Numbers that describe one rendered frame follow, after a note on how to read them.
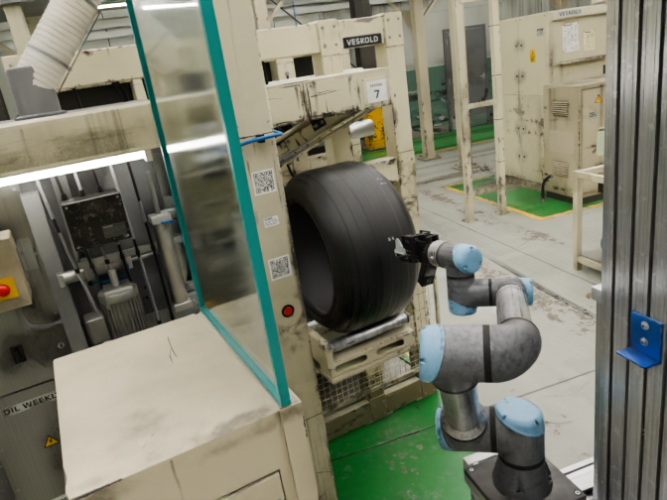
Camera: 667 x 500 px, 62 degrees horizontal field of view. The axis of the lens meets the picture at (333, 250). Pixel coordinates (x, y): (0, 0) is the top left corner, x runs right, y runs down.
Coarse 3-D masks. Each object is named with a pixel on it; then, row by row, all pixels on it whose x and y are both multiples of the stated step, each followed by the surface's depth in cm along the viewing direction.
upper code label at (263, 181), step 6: (252, 174) 170; (258, 174) 171; (264, 174) 172; (270, 174) 172; (252, 180) 170; (258, 180) 171; (264, 180) 172; (270, 180) 173; (258, 186) 172; (264, 186) 172; (270, 186) 173; (258, 192) 172; (264, 192) 173
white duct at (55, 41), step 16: (64, 0) 160; (80, 0) 162; (96, 0) 165; (48, 16) 160; (64, 16) 161; (80, 16) 163; (48, 32) 160; (64, 32) 161; (80, 32) 165; (32, 48) 160; (48, 48) 160; (64, 48) 163; (32, 64) 160; (48, 64) 161; (64, 64) 165; (48, 80) 163
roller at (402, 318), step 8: (384, 320) 200; (392, 320) 200; (400, 320) 201; (408, 320) 203; (368, 328) 196; (376, 328) 197; (384, 328) 199; (392, 328) 201; (344, 336) 193; (352, 336) 193; (360, 336) 194; (368, 336) 196; (336, 344) 190; (344, 344) 192; (352, 344) 194
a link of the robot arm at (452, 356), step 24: (432, 336) 110; (456, 336) 108; (480, 336) 107; (432, 360) 108; (456, 360) 107; (480, 360) 106; (456, 384) 111; (456, 408) 124; (480, 408) 138; (456, 432) 136; (480, 432) 136
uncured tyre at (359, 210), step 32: (288, 192) 193; (320, 192) 177; (352, 192) 177; (384, 192) 180; (320, 224) 176; (352, 224) 171; (384, 224) 175; (320, 256) 228; (352, 256) 171; (384, 256) 174; (320, 288) 222; (352, 288) 174; (384, 288) 178; (320, 320) 200; (352, 320) 183
